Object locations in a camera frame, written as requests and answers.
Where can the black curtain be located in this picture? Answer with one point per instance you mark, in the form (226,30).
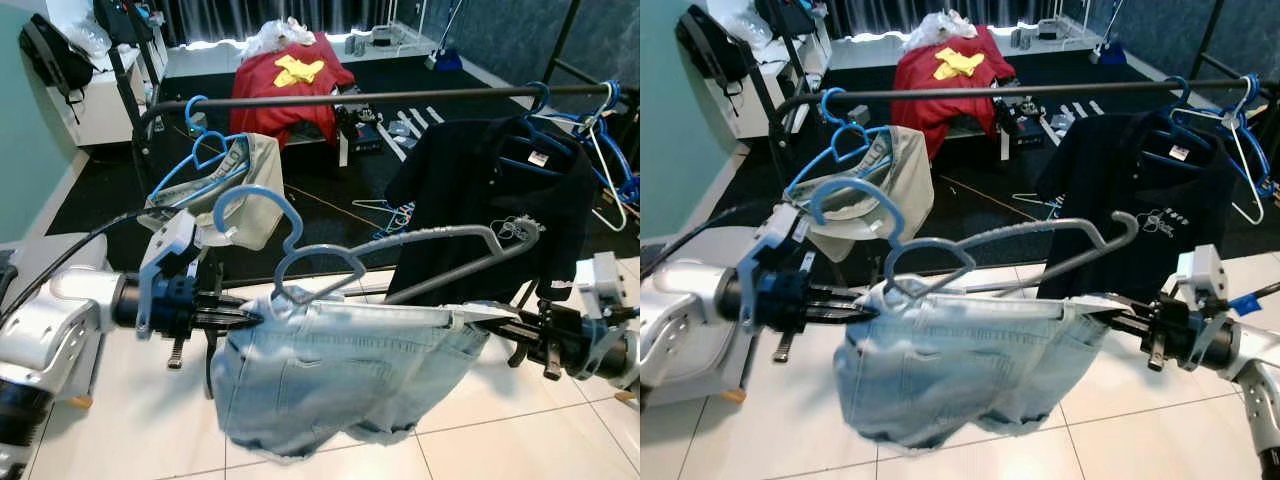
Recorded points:
(300,15)
(900,12)

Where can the black polo shirt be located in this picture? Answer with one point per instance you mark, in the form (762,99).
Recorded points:
(1100,170)
(450,180)

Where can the grey shorts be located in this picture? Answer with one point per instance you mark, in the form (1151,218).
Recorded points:
(915,160)
(268,160)

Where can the red cloth with yellow star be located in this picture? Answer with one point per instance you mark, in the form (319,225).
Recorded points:
(930,100)
(270,100)

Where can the black bag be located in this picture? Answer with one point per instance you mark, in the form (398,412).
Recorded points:
(120,20)
(785,15)

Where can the black equipment box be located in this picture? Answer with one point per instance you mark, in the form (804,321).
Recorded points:
(1018,122)
(360,128)

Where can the white cabinet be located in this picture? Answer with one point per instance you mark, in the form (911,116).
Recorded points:
(105,110)
(775,100)

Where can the blue broom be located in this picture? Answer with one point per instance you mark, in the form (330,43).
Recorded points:
(448,62)
(1115,55)

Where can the white plastic hanger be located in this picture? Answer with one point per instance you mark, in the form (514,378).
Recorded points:
(604,118)
(1243,108)

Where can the light blue denim shorts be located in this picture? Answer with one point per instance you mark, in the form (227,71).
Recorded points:
(960,360)
(340,370)

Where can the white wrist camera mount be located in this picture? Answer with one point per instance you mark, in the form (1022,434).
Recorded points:
(780,228)
(603,275)
(1200,270)
(170,235)

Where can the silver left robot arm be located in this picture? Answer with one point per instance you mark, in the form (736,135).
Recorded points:
(50,330)
(690,340)

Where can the blue plastic hanger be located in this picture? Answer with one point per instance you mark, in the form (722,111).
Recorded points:
(545,95)
(1268,170)
(625,185)
(188,115)
(824,108)
(1188,88)

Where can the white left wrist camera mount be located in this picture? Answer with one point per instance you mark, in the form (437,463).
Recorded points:
(170,235)
(780,228)

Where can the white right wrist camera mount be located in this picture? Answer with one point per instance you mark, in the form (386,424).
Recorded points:
(603,275)
(1200,270)

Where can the white plastic bag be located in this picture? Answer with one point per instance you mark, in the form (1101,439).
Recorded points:
(280,35)
(945,28)

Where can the black metal clothes rack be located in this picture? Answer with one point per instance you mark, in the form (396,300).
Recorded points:
(400,96)
(1000,92)

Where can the black backpack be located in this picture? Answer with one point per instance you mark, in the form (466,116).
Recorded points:
(55,55)
(712,45)

